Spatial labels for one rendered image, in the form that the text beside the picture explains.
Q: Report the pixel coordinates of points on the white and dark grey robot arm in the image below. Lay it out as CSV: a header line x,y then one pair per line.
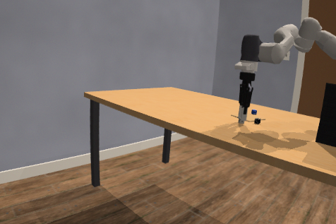
x,y
285,37

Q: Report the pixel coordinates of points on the tan square mat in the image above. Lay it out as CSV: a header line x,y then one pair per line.
x,y
250,117

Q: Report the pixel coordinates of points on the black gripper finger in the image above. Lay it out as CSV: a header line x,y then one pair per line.
x,y
241,97
247,101

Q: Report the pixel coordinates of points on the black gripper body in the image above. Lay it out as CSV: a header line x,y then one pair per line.
x,y
247,78

